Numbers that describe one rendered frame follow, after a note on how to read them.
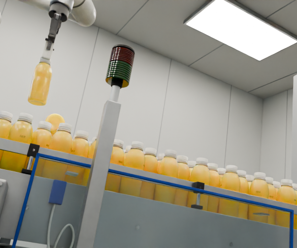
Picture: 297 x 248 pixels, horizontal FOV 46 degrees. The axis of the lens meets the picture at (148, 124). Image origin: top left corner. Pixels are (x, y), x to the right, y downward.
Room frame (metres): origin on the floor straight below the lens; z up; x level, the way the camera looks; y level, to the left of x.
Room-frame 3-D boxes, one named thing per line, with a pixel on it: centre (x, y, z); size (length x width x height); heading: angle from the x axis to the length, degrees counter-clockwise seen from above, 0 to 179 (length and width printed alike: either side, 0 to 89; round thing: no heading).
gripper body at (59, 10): (1.19, 0.42, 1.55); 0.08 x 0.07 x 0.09; 17
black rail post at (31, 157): (0.94, 0.29, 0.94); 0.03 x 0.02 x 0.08; 107
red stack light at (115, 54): (0.85, 0.10, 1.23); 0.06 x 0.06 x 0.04
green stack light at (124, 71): (0.85, 0.10, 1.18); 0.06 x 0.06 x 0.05
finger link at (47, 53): (1.17, 0.41, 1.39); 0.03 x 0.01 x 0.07; 107
